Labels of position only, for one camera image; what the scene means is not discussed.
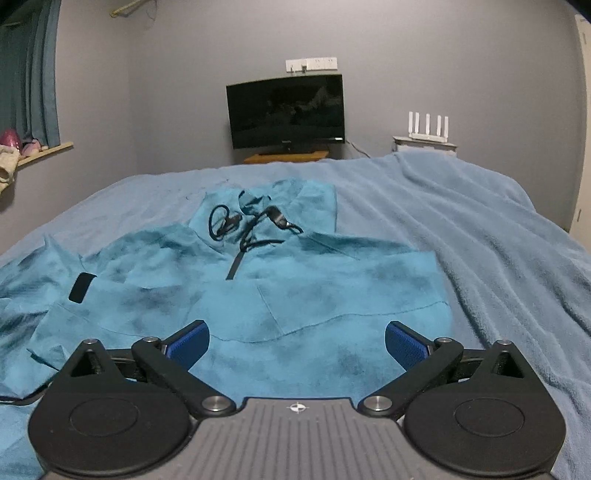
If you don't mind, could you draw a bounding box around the black flat screen television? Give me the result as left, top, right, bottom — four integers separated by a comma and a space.
226, 74, 346, 150

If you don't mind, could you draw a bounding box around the black television cable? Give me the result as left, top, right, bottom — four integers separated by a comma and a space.
344, 137, 371, 160

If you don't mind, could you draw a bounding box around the beige cloth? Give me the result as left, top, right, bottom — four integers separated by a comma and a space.
0, 150, 22, 195

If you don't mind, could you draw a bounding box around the wooden rod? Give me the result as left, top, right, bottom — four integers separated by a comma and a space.
110, 0, 145, 18

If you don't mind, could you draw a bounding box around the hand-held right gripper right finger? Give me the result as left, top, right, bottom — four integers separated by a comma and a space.
358, 320, 539, 418

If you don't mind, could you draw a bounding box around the teal curtain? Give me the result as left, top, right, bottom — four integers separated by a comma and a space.
0, 0, 62, 146

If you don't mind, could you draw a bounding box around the wooden window sill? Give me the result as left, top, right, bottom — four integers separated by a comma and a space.
16, 141, 75, 168

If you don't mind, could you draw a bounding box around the teal towel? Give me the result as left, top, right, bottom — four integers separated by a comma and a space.
0, 179, 453, 480

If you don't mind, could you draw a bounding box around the white wall outlet strip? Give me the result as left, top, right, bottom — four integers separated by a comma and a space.
285, 57, 338, 73

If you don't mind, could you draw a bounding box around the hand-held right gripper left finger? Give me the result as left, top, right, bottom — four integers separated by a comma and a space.
53, 320, 237, 418

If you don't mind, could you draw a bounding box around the white router with antennas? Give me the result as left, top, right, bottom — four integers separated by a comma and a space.
406, 111, 451, 141

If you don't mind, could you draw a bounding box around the white small cabinet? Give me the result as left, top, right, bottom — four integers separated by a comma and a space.
392, 135, 459, 158

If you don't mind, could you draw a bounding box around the blue fleece blanket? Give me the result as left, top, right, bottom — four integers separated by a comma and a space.
0, 151, 591, 480

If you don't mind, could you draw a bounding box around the wooden television stand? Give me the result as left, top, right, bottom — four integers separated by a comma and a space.
244, 150, 329, 164

